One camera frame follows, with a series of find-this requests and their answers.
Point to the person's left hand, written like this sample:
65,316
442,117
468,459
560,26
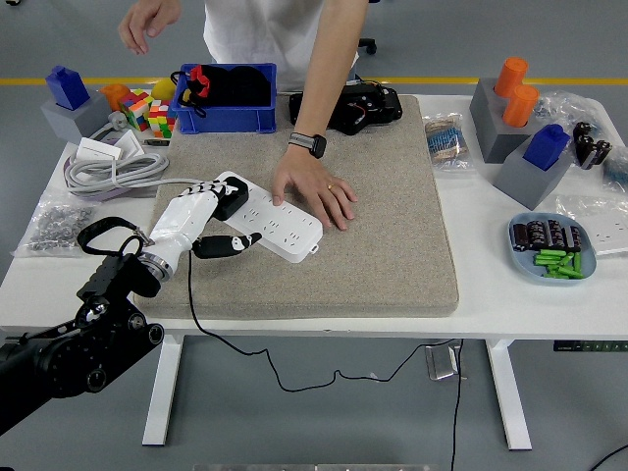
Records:
314,186

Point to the person's right hand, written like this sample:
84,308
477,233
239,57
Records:
149,19

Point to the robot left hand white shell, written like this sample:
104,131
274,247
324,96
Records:
184,221

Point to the white power strip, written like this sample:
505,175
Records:
284,230

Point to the black plug adapter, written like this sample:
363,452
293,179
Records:
235,196

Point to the person's left forearm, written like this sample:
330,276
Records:
329,68

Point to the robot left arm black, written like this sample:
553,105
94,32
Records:
113,289

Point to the black wrist watch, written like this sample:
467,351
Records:
309,143

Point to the yellow ball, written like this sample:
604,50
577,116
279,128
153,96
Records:
164,90

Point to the small black flat part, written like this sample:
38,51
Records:
157,142

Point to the orange plastic piece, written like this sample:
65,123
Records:
113,94

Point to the pale lilac flat pad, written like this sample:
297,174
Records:
99,196

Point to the grey-brown mat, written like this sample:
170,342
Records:
382,245

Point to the colourful puzzle cube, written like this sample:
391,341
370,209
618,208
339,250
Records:
160,119
134,109

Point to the black mechanical device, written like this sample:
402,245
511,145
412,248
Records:
380,105

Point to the blue plastic block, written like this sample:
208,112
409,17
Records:
545,147
67,88

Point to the blue plastic bin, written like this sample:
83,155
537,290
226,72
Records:
222,120

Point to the person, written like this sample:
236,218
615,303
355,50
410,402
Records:
260,29

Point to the white flat box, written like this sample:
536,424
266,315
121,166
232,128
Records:
96,147

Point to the clear bag of metal nuts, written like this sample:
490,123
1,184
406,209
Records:
54,228

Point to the clear bag of resistors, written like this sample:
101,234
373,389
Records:
447,142

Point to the white table leg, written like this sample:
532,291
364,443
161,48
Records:
165,392
511,392

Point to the grey two-hole block holder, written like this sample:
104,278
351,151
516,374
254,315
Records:
491,127

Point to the black capacitor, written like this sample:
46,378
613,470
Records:
520,236
574,238
556,231
537,233

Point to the silver metal box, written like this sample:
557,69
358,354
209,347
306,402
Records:
442,360

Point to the orange cylinder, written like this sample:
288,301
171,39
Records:
511,76
521,105

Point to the pale blue plate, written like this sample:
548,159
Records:
526,265

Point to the green battery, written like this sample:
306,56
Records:
565,275
550,252
567,260
548,260
578,261
559,269

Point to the crumpled clear plastic bag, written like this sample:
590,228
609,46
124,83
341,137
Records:
565,105

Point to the bag of black capacitors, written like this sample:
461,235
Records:
590,144

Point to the clear bag of blue parts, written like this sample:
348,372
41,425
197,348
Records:
618,169

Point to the black desk control panel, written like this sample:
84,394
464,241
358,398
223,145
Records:
590,346

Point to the white wall socket in bag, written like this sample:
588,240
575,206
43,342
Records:
609,235

